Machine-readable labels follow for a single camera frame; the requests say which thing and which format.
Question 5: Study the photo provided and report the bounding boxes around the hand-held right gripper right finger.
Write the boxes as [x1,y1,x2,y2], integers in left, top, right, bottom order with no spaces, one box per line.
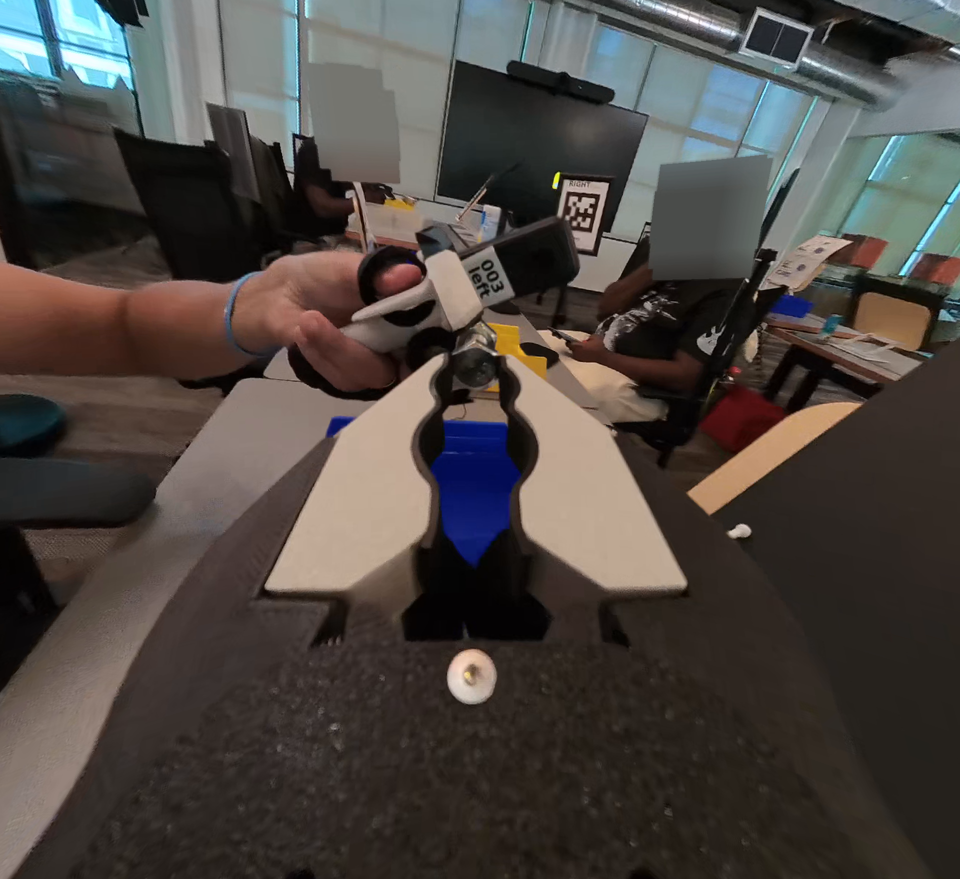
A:
[498,357,688,609]

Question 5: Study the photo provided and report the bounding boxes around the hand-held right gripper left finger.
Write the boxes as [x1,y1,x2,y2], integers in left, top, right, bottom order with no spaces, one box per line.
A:
[264,354,453,609]

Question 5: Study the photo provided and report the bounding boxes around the blue plastic bin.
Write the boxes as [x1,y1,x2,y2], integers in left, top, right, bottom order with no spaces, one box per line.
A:
[327,414,526,570]

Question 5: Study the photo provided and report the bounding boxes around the silver metal nut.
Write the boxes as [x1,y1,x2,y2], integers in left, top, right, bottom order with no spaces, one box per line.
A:
[456,350,502,391]

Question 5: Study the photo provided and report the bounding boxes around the person's left forearm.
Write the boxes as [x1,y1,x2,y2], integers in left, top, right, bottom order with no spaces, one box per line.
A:
[0,260,249,379]

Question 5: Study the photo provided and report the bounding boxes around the person's left hand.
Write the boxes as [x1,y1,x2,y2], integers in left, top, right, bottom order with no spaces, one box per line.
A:
[240,252,425,389]

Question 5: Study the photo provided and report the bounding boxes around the black white tag sign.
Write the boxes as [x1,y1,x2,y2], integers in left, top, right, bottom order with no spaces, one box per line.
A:
[556,174,618,258]

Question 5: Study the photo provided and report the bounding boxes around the yellow plastic bin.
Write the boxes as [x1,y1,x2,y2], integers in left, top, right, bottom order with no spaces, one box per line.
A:
[480,322,550,394]

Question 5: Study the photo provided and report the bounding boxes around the large black screen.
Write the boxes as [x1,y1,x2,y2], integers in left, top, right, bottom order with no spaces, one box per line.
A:
[437,60,651,234]

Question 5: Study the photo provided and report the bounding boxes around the red bag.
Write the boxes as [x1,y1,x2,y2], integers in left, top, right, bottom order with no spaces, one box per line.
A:
[699,384,786,454]

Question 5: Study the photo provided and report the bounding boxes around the black video bar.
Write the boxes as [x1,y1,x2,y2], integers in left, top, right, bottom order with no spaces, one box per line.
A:
[506,59,616,105]

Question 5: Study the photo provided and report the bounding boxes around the blue wristband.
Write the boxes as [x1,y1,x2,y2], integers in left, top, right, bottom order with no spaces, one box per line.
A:
[222,271,265,360]

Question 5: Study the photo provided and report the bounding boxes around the black office chair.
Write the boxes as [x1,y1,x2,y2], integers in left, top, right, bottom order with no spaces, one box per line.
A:
[243,135,297,254]
[112,127,260,282]

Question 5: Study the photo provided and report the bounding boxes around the wooden side table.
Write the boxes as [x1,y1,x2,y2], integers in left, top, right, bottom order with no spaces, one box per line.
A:
[765,312,925,400]

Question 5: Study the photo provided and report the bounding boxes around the white ceiling vent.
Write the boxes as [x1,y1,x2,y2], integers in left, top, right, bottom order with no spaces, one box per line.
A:
[738,6,816,72]

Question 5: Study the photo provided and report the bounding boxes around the wooden chair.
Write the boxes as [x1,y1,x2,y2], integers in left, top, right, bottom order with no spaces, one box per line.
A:
[853,273,948,354]

